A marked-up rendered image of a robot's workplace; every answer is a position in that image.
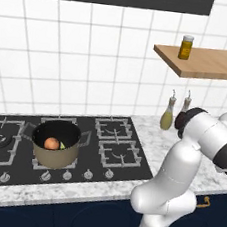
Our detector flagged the orange onion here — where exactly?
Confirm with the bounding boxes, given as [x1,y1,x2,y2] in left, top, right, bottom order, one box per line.
[43,135,61,152]

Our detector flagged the yellow spice jar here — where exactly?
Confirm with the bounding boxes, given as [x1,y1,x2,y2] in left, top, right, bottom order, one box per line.
[177,33,196,62]

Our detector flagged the gold cabinet handle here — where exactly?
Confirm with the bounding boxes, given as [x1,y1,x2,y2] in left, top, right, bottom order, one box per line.
[196,194,212,210]

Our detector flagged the navy base cabinets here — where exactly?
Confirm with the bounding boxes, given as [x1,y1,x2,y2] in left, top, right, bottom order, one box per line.
[0,164,227,227]

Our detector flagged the yellow oil bottle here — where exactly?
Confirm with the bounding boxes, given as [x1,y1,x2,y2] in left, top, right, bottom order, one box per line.
[159,88,179,132]

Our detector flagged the clear oil bottle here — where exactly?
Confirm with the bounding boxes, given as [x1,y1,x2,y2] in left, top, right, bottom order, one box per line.
[180,89,194,115]

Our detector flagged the tan cooking pot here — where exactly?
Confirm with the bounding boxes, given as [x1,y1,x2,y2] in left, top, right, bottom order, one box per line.
[16,116,94,175]

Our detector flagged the silver hob knob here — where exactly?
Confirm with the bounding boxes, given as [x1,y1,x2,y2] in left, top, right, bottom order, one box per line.
[39,169,53,183]
[61,168,74,182]
[82,167,96,182]
[0,170,13,185]
[103,167,116,181]

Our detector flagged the black gas hob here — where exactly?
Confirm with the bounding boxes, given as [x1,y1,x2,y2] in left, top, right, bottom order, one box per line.
[0,101,161,210]

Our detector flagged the wooden wall shelf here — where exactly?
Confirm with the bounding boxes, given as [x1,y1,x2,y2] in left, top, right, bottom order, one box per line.
[150,40,227,84]

